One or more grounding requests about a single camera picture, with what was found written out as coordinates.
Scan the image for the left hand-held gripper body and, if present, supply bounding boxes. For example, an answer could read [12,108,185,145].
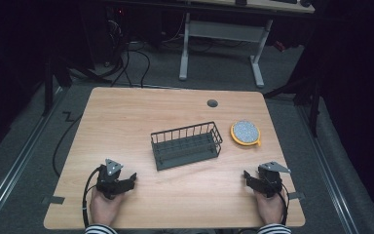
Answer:
[95,158,129,200]

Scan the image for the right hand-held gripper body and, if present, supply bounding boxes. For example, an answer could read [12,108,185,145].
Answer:
[256,161,292,199]

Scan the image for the person's right hand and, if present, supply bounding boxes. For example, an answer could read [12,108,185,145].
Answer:
[253,188,287,226]

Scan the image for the person's left hand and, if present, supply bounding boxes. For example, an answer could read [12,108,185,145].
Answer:
[90,186,125,227]

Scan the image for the grey tape strip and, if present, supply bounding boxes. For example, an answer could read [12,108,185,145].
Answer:
[287,191,306,201]
[41,195,66,206]

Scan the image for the round yellow speckled scrubbing pad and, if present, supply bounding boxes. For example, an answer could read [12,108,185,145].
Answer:
[229,119,262,147]

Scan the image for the black metal stand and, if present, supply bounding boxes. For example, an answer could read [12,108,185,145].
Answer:
[41,53,74,117]
[262,72,323,138]

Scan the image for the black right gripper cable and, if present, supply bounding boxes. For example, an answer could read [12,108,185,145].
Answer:
[278,181,290,226]

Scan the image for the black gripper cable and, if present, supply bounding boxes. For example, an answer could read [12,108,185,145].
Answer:
[278,181,290,226]
[81,166,102,228]

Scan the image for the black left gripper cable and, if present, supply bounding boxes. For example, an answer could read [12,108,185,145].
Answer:
[81,166,102,228]

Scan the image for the metal floor rail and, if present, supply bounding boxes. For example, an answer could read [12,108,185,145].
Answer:
[0,86,66,234]
[296,105,359,234]

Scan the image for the black floor cable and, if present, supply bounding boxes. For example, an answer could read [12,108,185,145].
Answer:
[52,111,84,178]

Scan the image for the dark grey wire basket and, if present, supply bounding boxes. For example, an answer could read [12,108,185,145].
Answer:
[150,121,224,172]

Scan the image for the bundle of black cables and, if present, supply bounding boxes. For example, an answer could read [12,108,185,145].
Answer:
[105,19,152,89]

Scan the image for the white metal desk frame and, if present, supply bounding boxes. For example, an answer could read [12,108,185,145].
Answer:
[178,12,274,89]

